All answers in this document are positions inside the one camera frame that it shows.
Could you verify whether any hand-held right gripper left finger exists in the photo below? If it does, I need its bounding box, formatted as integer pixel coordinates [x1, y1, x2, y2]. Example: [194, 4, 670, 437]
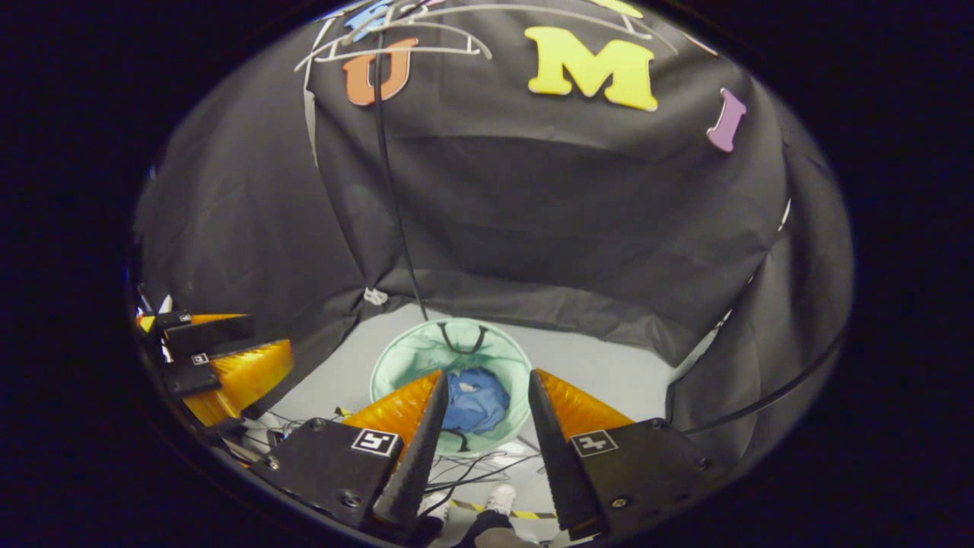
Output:
[251, 371, 450, 531]

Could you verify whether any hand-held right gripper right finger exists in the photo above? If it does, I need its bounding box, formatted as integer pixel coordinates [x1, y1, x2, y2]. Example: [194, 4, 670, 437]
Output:
[527, 368, 716, 541]

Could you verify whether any blue corduroy jacket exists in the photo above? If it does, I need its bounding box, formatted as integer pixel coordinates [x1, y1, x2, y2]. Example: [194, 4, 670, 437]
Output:
[441, 368, 512, 436]

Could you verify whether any green laundry hamper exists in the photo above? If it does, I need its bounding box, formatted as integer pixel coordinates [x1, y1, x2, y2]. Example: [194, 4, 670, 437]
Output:
[369, 317, 533, 457]

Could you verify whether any black clothes rack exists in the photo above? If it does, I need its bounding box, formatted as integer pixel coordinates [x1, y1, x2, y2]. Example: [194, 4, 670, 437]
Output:
[371, 30, 847, 436]

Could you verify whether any white plastic hanger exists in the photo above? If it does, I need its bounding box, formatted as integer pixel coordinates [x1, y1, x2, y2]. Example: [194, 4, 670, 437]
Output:
[294, 19, 494, 73]
[380, 0, 680, 56]

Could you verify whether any yellow black floor tape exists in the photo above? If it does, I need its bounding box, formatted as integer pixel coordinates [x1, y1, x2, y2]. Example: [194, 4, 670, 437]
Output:
[449, 499, 558, 521]

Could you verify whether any person's dark trouser leg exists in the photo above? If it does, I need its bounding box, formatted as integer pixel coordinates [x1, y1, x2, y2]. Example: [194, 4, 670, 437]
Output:
[455, 510, 543, 548]

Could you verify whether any black backdrop cloth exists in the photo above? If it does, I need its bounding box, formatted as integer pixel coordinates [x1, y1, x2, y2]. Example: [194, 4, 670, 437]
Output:
[133, 0, 853, 473]

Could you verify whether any tangle of floor cables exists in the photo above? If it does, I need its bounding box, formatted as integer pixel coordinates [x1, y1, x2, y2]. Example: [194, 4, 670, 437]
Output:
[243, 407, 549, 520]

